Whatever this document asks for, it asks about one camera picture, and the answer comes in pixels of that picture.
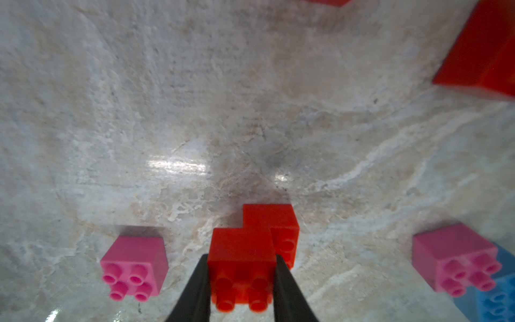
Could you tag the blue 2x4 lego brick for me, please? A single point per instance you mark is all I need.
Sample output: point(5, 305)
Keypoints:
point(497, 304)

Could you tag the red 2x2 lego brick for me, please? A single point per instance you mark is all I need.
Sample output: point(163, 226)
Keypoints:
point(242, 264)
point(333, 3)
point(281, 220)

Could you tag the pink 2x2 lego brick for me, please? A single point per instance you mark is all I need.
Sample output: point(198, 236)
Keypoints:
point(135, 266)
point(455, 257)

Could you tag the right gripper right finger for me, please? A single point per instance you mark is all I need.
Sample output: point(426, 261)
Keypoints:
point(289, 302)

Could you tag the red 2x4 lego brick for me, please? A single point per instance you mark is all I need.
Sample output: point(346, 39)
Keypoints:
point(481, 61)

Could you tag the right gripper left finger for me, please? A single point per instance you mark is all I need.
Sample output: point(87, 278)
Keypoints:
point(194, 303)

